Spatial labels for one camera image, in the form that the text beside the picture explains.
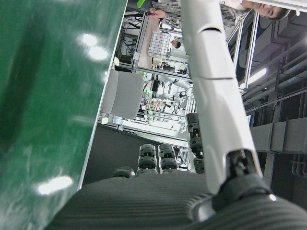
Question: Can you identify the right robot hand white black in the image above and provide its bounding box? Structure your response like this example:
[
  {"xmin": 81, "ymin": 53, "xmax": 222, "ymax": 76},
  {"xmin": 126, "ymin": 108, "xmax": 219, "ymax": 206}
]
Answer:
[{"xmin": 45, "ymin": 0, "xmax": 307, "ymax": 230}]

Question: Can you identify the grey office chair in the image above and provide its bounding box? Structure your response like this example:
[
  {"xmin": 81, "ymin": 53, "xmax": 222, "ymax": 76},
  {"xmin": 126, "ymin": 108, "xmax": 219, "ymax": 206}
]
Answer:
[{"xmin": 100, "ymin": 69, "xmax": 144, "ymax": 125}]

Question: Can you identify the green conveyor belt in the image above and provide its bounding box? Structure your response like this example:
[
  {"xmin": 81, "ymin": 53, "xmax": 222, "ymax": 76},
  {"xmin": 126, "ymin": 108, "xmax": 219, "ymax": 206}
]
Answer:
[{"xmin": 0, "ymin": 0, "xmax": 128, "ymax": 230}]

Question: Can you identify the person with face mask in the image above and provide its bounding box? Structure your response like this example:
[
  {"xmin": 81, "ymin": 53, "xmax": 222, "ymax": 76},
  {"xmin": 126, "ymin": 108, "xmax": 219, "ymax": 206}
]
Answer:
[{"xmin": 167, "ymin": 39, "xmax": 182, "ymax": 58}]

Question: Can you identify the person in patterned jacket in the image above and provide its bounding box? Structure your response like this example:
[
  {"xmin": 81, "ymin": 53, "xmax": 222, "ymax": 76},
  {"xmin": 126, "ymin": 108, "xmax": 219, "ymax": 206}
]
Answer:
[{"xmin": 148, "ymin": 0, "xmax": 291, "ymax": 32}]

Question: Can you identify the aluminium conveyor rail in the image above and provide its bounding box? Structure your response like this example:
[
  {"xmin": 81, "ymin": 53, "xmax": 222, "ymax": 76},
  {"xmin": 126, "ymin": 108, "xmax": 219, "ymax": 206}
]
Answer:
[{"xmin": 77, "ymin": 0, "xmax": 130, "ymax": 191}]

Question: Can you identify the white wire grid panel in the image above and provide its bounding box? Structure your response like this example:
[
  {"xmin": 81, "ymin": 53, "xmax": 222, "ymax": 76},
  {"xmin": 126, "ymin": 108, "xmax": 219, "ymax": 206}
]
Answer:
[{"xmin": 147, "ymin": 30, "xmax": 171, "ymax": 58}]

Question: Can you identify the aluminium frame rack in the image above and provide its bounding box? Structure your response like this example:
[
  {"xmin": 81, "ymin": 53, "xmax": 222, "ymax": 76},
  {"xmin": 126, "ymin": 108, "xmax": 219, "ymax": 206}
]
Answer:
[{"xmin": 130, "ymin": 11, "xmax": 192, "ymax": 80}]

